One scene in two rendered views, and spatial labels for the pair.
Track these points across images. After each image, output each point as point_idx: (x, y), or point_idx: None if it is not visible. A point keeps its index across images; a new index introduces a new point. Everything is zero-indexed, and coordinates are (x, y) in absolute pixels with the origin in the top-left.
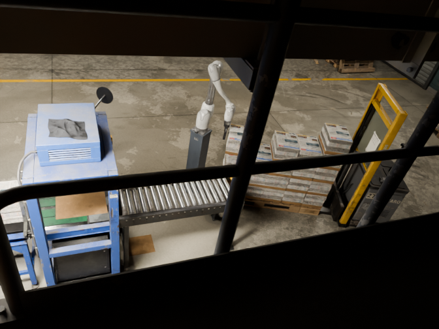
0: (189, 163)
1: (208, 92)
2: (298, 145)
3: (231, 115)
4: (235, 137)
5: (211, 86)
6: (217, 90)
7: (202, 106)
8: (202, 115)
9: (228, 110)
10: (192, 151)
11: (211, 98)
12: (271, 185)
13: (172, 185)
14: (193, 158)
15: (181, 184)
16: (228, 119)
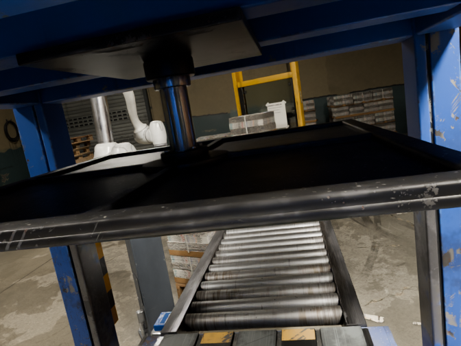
0: (145, 272)
1: (99, 117)
2: None
3: (164, 128)
4: None
5: (101, 101)
6: (125, 92)
7: (102, 150)
8: (128, 147)
9: (158, 121)
10: (140, 240)
11: (110, 126)
12: None
13: None
14: (149, 252)
15: (247, 232)
16: (165, 138)
